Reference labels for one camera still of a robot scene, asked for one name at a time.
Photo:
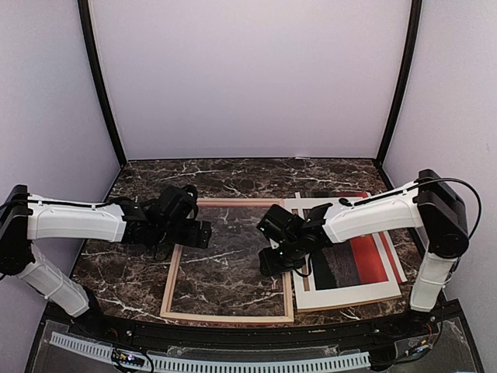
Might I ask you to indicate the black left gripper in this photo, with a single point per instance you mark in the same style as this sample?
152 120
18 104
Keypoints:
192 239

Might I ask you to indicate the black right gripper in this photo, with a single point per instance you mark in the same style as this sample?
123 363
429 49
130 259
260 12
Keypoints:
271 266

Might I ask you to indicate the brown cardboard backing board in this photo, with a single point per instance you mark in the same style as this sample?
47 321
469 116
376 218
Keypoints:
321 291

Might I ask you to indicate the white mat board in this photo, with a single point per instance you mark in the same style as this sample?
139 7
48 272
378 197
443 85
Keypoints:
360 271

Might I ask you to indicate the clear acrylic sheet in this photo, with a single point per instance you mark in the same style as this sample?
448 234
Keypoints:
224 279

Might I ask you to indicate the red and grey photo print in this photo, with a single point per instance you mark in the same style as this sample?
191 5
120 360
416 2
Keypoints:
355 262

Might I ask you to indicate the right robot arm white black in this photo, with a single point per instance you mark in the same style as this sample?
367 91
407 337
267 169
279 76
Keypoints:
427 202

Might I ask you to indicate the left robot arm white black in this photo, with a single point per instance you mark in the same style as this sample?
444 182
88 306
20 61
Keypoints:
26 218

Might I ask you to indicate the small circuit board with leds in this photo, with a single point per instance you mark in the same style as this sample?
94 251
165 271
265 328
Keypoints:
126 359

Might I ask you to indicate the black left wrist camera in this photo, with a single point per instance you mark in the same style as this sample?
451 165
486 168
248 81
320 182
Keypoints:
176 204

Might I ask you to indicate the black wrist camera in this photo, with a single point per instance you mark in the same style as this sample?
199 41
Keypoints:
280 225
176 204

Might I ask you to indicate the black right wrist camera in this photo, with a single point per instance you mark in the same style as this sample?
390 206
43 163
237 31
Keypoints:
280 225

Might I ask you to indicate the white slotted cable duct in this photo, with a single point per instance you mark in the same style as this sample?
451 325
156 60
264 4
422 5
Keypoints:
159 362

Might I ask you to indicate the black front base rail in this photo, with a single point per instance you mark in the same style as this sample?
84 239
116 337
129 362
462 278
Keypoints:
374 333

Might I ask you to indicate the right connector board with wires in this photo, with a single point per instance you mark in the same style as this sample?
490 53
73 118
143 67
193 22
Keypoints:
417 348

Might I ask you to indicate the black left enclosure post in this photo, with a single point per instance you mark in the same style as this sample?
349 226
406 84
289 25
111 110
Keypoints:
98 81

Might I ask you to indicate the black enclosure post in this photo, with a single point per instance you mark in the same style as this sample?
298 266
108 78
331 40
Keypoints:
98 81
402 82

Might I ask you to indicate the black right enclosure post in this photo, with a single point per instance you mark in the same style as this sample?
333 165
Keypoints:
402 82

